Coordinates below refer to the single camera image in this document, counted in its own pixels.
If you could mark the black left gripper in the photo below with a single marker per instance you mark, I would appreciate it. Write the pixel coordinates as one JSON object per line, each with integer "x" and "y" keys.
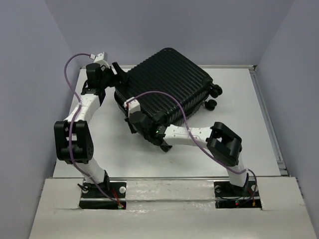
{"x": 117, "y": 79}

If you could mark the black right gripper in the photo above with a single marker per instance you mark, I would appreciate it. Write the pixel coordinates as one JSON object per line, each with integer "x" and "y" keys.
{"x": 129, "y": 124}

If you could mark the black hard-shell suitcase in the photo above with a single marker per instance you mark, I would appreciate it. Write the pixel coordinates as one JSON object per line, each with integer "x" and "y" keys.
{"x": 168, "y": 87}

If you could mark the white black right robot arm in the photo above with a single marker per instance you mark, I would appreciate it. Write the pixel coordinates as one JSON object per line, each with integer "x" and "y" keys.
{"x": 218, "y": 142}

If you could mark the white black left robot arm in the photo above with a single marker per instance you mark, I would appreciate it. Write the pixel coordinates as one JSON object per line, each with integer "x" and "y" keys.
{"x": 73, "y": 141}

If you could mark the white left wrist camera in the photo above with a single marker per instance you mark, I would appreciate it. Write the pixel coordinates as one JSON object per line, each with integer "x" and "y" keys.
{"x": 100, "y": 59}

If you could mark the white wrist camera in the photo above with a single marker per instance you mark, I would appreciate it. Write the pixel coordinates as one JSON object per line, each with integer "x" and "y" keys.
{"x": 131, "y": 105}
{"x": 100, "y": 59}

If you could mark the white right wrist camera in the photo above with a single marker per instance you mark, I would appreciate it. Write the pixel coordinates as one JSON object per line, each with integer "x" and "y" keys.
{"x": 131, "y": 105}

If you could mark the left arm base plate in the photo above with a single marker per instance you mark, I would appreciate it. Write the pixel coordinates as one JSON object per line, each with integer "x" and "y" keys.
{"x": 93, "y": 199}

